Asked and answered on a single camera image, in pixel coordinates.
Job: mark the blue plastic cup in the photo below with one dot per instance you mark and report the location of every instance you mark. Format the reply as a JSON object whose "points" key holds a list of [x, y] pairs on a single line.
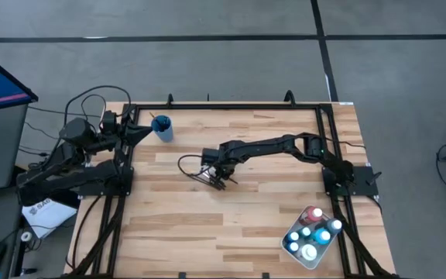
{"points": [[164, 135]]}

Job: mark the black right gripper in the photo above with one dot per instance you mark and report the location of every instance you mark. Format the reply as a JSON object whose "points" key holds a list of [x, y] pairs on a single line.
{"points": [[227, 160]]}

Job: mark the large light-blue paint bottle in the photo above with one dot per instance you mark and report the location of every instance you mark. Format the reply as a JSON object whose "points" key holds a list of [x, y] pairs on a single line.
{"points": [[322, 235]]}

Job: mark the small green paint bottle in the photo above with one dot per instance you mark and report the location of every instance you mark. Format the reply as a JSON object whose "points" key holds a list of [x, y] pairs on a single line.
{"points": [[305, 231]]}

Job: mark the white paint bottle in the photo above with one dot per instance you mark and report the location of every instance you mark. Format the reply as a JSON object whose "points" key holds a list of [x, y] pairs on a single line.
{"points": [[309, 252]]}

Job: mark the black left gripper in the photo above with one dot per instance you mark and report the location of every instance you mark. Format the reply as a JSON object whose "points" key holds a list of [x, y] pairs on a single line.
{"points": [[121, 133]]}

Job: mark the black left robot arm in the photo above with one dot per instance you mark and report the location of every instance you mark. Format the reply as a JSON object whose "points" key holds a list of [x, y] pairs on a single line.
{"points": [[64, 178]]}

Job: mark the black paint bottle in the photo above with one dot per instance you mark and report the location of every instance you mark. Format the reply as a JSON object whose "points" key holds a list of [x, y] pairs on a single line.
{"points": [[335, 224]]}

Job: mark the white tape roll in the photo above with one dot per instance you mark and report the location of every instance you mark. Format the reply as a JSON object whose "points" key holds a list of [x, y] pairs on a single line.
{"points": [[22, 236]]}

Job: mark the small blue paint bottle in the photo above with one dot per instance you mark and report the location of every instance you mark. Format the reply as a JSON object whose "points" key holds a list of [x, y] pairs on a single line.
{"points": [[293, 246], [293, 236]]}

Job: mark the red paint bottle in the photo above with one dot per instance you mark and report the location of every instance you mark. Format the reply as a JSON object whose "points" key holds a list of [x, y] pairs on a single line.
{"points": [[315, 213]]}

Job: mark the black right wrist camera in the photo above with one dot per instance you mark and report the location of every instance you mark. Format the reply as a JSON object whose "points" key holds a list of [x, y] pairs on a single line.
{"points": [[210, 157]]}

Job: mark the thin paintbrush wooden tip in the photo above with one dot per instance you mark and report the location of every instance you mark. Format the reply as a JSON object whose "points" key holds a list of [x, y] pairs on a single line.
{"points": [[196, 179], [152, 115]]}

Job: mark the white paper sheet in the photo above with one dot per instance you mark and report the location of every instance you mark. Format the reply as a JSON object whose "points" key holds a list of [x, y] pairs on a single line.
{"points": [[49, 221]]}

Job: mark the white plastic tray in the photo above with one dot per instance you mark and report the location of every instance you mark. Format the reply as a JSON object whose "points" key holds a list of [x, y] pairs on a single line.
{"points": [[311, 264]]}

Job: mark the black metal table frame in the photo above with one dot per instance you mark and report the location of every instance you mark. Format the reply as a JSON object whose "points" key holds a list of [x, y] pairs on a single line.
{"points": [[227, 106]]}

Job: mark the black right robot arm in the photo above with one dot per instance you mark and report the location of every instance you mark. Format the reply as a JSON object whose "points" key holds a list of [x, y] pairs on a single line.
{"points": [[269, 145]]}

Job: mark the thin black paintbrush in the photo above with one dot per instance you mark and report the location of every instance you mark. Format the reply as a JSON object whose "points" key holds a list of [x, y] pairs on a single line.
{"points": [[159, 125]]}

